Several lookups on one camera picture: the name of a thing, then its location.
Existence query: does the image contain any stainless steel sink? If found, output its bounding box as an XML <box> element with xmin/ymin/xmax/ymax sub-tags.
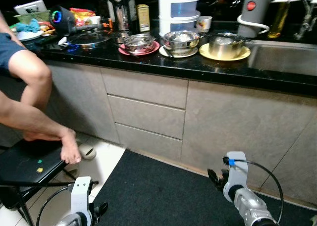
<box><xmin>246</xmin><ymin>40</ymin><xmax>317</xmax><ymax>77</ymax></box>

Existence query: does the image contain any steel and glass jar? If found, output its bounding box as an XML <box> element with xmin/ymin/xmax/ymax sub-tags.
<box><xmin>106</xmin><ymin>0</ymin><xmax>138</xmax><ymax>33</ymax></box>

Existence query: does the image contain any yellow carton box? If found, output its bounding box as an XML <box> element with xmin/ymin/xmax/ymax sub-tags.
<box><xmin>136</xmin><ymin>4</ymin><xmax>151</xmax><ymax>33</ymax></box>

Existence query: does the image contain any white tiered food container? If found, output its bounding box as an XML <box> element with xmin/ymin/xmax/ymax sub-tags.
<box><xmin>158</xmin><ymin>0</ymin><xmax>204</xmax><ymax>37</ymax></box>

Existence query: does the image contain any grey cylindrical kitchen appliance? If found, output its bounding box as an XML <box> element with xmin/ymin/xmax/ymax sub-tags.
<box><xmin>238</xmin><ymin>0</ymin><xmax>272</xmax><ymax>39</ymax></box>

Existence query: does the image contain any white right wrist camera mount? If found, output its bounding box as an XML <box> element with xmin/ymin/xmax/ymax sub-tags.
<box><xmin>223</xmin><ymin>151</ymin><xmax>248</xmax><ymax>197</ymax></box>

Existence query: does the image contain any person in blue shorts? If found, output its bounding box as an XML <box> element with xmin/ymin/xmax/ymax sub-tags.
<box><xmin>0</xmin><ymin>10</ymin><xmax>82</xmax><ymax>165</ymax></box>

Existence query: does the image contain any steel pot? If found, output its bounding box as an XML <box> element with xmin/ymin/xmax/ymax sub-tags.
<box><xmin>208</xmin><ymin>32</ymin><xmax>245</xmax><ymax>58</ymax></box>

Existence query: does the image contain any white slipper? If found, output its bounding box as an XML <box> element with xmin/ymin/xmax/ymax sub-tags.
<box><xmin>79</xmin><ymin>144</ymin><xmax>97</xmax><ymax>161</ymax></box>

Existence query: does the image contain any blue cloth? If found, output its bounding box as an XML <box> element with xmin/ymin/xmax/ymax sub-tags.
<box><xmin>15</xmin><ymin>18</ymin><xmax>41</xmax><ymax>33</ymax></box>

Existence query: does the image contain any black stool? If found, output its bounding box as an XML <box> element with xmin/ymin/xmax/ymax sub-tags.
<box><xmin>0</xmin><ymin>138</ymin><xmax>100</xmax><ymax>226</ymax></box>

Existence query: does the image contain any small white cup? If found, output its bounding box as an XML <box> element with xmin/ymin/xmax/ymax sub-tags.
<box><xmin>85</xmin><ymin>15</ymin><xmax>102</xmax><ymax>26</ymax></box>

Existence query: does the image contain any steel kitchen faucet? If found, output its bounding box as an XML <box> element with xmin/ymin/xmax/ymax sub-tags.
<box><xmin>294</xmin><ymin>0</ymin><xmax>317</xmax><ymax>41</ymax></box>

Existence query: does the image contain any blue cord loop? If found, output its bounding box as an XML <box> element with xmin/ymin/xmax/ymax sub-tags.
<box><xmin>58</xmin><ymin>36</ymin><xmax>81</xmax><ymax>53</ymax></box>

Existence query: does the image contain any white power cord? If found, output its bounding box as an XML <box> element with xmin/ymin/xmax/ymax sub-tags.
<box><xmin>236</xmin><ymin>14</ymin><xmax>271</xmax><ymax>35</ymax></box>

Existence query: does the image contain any grey cabinet drawer front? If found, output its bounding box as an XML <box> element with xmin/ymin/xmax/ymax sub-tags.
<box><xmin>114</xmin><ymin>123</ymin><xmax>184</xmax><ymax>162</ymax></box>
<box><xmin>107</xmin><ymin>94</ymin><xmax>187</xmax><ymax>140</ymax></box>
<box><xmin>101</xmin><ymin>67</ymin><xmax>189</xmax><ymax>110</ymax></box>

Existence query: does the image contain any white printed mug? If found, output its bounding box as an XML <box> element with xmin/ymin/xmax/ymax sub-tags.
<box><xmin>196</xmin><ymin>15</ymin><xmax>213</xmax><ymax>34</ymax></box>

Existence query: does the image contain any orange snack packet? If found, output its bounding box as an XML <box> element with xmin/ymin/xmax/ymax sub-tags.
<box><xmin>69</xmin><ymin>7</ymin><xmax>97</xmax><ymax>24</ymax></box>

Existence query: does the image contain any yellow oil bottle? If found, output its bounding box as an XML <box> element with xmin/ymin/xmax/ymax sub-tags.
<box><xmin>267</xmin><ymin>0</ymin><xmax>291</xmax><ymax>40</ymax></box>

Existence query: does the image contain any small steel bowl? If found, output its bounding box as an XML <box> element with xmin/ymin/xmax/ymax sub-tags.
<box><xmin>122</xmin><ymin>33</ymin><xmax>157</xmax><ymax>54</ymax></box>

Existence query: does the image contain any grey kitchen cabinet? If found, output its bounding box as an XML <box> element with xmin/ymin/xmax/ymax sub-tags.
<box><xmin>0</xmin><ymin>57</ymin><xmax>317</xmax><ymax>207</ymax></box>

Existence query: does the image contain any white flat box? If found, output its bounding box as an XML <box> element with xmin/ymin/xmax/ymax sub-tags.
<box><xmin>14</xmin><ymin>0</ymin><xmax>48</xmax><ymax>14</ymax></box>

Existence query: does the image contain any yellow plate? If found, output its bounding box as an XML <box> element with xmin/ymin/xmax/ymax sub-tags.
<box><xmin>199</xmin><ymin>42</ymin><xmax>252</xmax><ymax>62</ymax></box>

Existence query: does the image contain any red plate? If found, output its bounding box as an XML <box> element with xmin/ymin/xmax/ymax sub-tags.
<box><xmin>118</xmin><ymin>40</ymin><xmax>161</xmax><ymax>57</ymax></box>

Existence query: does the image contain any white plate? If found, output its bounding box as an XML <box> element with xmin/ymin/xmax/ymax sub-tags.
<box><xmin>158</xmin><ymin>44</ymin><xmax>200</xmax><ymax>58</ymax></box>

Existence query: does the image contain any black speaker with lit ring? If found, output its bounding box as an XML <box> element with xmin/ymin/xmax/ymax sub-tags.
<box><xmin>49</xmin><ymin>6</ymin><xmax>77</xmax><ymax>36</ymax></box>

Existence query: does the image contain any green basket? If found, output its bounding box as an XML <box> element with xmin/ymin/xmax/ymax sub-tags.
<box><xmin>13</xmin><ymin>9</ymin><xmax>51</xmax><ymax>24</ymax></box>

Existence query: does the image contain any large steel bowl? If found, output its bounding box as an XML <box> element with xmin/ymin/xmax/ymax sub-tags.
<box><xmin>162</xmin><ymin>30</ymin><xmax>202</xmax><ymax>55</ymax></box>

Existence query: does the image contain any white dish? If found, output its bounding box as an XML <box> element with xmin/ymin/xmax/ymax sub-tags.
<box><xmin>15</xmin><ymin>28</ymin><xmax>45</xmax><ymax>42</ymax></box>

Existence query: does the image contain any glass pan lid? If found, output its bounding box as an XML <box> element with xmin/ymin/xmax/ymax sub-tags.
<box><xmin>66</xmin><ymin>30</ymin><xmax>112</xmax><ymax>50</ymax></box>

